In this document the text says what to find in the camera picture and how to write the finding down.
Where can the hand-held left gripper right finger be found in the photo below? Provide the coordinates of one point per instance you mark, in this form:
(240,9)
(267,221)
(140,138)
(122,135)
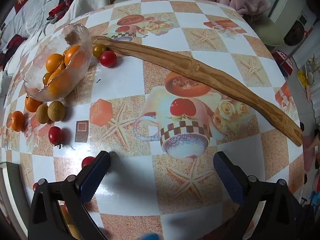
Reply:
(230,180)

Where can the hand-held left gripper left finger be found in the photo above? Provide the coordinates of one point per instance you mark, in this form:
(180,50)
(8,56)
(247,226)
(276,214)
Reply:
(92,177)

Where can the red cherry tomato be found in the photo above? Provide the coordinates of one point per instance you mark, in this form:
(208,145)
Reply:
(35,185)
(108,59)
(87,161)
(55,135)

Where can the green-rimmed white box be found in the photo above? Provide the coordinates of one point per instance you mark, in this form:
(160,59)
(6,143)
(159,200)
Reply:
(12,180)

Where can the longan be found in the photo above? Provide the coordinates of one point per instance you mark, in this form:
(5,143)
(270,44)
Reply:
(56,110)
(42,113)

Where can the mandarin orange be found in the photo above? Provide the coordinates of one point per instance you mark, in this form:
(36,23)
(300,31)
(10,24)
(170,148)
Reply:
(32,104)
(58,86)
(16,121)
(53,62)
(75,56)

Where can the brown-green cherry tomato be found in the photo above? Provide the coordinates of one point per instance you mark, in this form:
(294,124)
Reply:
(46,78)
(98,50)

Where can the long curved wooden strip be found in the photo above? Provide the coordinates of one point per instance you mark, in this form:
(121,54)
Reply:
(200,70)

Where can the red box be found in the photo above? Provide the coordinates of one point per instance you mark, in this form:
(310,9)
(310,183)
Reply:
(283,61)

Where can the clear glass bowl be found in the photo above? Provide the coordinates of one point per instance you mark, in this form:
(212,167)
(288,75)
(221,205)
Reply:
(82,37)

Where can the dark red garment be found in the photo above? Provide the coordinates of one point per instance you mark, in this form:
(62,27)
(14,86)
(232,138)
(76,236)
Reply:
(12,46)

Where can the black and red garment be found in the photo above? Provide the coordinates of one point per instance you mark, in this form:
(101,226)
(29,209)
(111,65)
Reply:
(60,6)

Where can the white appliance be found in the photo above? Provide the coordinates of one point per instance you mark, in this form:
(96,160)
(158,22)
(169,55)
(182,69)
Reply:
(287,7)

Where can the grey plaid quilt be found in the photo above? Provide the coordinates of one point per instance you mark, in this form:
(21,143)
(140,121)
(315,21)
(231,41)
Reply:
(27,7)

